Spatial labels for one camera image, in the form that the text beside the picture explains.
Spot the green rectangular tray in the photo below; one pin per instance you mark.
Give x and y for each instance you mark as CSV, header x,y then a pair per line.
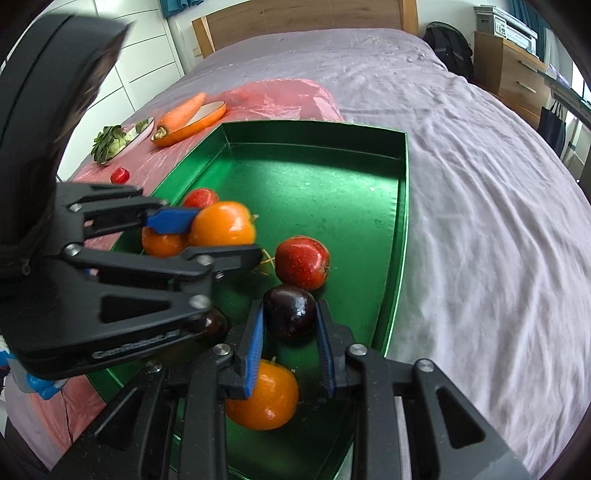
x,y
314,184

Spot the desk with keyboard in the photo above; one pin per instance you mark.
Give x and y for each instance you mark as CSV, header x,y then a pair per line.
x,y
568,92

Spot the wooden headboard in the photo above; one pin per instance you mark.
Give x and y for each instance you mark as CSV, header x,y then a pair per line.
x,y
300,14

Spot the carrot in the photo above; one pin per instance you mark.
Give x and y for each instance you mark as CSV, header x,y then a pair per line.
x,y
182,113

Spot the dark purple plum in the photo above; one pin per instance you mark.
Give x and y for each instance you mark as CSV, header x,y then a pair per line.
x,y
214,323
290,311

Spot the long teal curtain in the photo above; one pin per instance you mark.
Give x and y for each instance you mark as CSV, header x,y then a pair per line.
x,y
519,9

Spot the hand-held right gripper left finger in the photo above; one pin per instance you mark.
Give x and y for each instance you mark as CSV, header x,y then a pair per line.
x,y
254,350

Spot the red plum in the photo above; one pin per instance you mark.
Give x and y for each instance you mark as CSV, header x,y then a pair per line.
x,y
120,176

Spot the short teal curtain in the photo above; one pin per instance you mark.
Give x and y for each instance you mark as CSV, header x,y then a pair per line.
x,y
178,7

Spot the blue and white object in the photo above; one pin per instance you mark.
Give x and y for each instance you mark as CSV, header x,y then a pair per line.
x,y
39,385

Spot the white wardrobe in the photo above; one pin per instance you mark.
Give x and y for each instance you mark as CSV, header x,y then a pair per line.
x,y
147,55

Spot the orange oval plate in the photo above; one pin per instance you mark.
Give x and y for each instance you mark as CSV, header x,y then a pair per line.
x,y
203,121

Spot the dark blue bag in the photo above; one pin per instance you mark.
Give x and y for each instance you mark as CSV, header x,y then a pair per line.
x,y
551,127

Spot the black backpack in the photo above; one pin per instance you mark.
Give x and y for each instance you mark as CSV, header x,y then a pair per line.
x,y
445,46

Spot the pink plastic sheet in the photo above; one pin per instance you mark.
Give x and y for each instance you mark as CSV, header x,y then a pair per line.
x,y
277,99

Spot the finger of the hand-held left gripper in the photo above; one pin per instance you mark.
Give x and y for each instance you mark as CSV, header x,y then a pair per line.
x,y
221,258
173,220

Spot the red apple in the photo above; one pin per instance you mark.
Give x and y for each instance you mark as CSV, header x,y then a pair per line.
x,y
302,263
201,197

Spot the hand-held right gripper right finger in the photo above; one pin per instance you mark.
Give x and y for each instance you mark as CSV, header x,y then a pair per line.
x,y
325,355

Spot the orange mandarin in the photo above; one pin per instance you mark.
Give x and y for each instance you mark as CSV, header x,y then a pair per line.
x,y
161,244
224,224
272,397

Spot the wooden dresser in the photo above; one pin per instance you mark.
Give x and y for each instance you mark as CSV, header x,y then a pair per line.
x,y
508,74

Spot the green bok choy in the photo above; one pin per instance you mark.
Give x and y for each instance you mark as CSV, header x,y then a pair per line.
x,y
111,143

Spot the leaf pattern plate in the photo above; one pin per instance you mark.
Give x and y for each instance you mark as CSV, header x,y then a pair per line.
x,y
138,131

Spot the bed with purple sheet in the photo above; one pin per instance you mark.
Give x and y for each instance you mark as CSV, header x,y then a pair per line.
x,y
461,207

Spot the grey printer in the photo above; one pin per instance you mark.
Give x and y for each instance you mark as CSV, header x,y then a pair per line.
x,y
508,27

